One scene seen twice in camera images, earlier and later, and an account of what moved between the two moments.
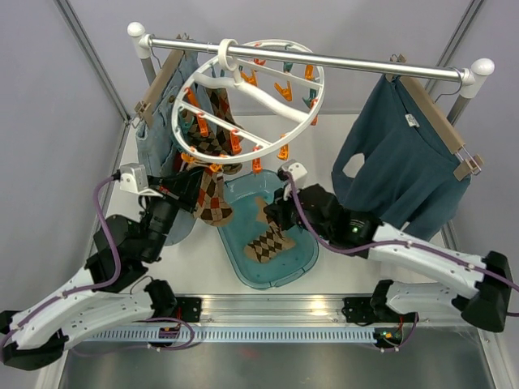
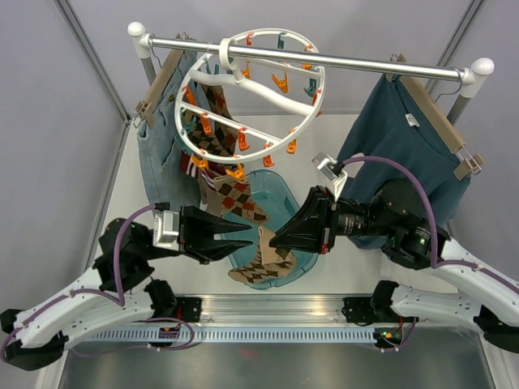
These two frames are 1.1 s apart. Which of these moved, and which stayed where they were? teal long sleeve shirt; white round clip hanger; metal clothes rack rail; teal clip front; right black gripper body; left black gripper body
Moved: teal clip front; left black gripper body; right black gripper body; white round clip hanger
Stayed: teal long sleeve shirt; metal clothes rack rail
